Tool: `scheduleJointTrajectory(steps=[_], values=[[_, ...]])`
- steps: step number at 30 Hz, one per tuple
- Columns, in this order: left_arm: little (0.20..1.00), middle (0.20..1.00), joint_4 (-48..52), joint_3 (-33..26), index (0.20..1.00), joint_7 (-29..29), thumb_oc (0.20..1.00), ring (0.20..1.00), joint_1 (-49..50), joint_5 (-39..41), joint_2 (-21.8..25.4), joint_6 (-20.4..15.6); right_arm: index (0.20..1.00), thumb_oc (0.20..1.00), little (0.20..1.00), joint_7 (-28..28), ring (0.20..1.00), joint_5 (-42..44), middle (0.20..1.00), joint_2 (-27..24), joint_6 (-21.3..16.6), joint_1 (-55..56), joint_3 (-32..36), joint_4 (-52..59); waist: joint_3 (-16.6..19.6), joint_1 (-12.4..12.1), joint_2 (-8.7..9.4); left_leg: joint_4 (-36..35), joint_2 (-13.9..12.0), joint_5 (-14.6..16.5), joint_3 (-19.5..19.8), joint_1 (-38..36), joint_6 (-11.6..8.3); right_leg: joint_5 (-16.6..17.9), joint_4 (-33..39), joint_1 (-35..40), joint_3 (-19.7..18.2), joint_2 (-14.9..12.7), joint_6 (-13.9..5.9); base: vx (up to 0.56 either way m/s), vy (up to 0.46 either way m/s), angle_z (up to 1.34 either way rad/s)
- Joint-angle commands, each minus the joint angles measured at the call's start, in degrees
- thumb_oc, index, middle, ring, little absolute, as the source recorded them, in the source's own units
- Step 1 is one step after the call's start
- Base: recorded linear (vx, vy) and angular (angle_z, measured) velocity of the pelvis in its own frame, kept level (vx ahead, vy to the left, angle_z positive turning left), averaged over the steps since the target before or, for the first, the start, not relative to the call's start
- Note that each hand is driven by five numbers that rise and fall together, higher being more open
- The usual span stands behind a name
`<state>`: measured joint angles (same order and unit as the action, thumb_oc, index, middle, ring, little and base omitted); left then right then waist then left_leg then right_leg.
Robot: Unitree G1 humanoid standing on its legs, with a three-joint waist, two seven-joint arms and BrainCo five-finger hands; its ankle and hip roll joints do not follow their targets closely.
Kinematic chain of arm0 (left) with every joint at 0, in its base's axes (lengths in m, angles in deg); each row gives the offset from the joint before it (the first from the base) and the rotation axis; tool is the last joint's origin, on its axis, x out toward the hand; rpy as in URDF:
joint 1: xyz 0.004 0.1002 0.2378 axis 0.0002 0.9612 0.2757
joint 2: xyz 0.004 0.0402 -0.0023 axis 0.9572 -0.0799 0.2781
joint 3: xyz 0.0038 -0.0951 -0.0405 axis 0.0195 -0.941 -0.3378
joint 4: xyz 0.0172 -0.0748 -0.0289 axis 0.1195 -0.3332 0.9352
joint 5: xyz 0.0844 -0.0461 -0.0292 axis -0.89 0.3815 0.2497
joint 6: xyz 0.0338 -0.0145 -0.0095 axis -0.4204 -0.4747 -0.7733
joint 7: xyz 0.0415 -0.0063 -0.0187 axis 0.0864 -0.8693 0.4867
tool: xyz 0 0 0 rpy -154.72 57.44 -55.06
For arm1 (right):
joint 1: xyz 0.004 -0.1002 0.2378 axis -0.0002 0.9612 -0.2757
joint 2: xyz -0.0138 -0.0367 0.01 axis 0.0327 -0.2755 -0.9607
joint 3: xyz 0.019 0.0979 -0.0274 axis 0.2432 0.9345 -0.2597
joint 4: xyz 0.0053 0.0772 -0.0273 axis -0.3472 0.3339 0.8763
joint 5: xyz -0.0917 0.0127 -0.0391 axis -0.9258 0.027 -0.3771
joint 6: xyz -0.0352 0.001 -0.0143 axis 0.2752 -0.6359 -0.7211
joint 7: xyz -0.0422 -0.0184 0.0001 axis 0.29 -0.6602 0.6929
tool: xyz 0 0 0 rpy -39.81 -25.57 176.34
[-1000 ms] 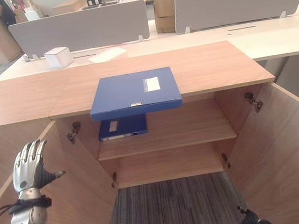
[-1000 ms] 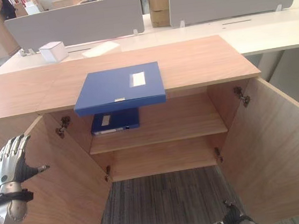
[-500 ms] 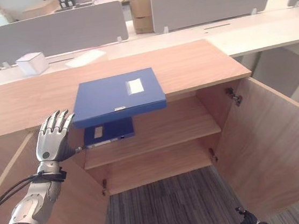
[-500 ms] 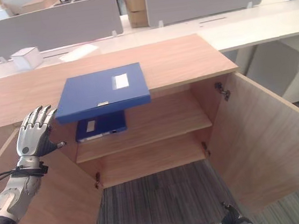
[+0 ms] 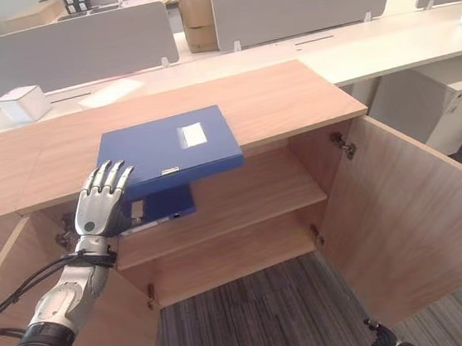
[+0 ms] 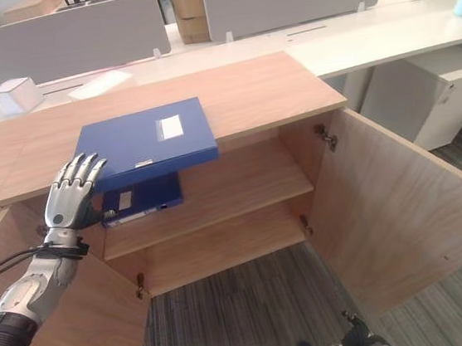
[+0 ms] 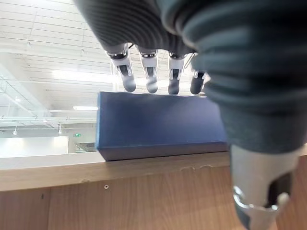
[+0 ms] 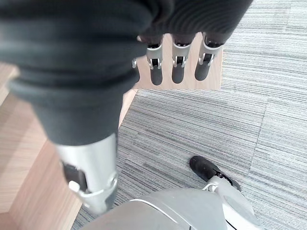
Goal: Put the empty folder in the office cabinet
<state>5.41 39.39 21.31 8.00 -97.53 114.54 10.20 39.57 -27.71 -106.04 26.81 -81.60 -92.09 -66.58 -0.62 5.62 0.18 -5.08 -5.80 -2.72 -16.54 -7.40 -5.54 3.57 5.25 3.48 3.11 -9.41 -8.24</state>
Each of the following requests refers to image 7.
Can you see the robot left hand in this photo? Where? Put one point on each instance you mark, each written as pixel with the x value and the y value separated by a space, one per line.
pixel 239 72

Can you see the blue folder box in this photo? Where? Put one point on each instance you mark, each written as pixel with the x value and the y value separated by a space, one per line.
pixel 158 124

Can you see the wooden office cabinet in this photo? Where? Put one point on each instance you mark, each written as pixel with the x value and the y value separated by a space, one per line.
pixel 134 194

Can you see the ceiling light strip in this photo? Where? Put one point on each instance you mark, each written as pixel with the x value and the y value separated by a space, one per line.
pixel 85 108

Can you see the hanging ceiling spotlight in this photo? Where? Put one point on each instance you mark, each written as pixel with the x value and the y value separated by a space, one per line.
pixel 15 131
pixel 59 129

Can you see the white partition wall panel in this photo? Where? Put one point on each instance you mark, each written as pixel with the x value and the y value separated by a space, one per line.
pixel 33 146

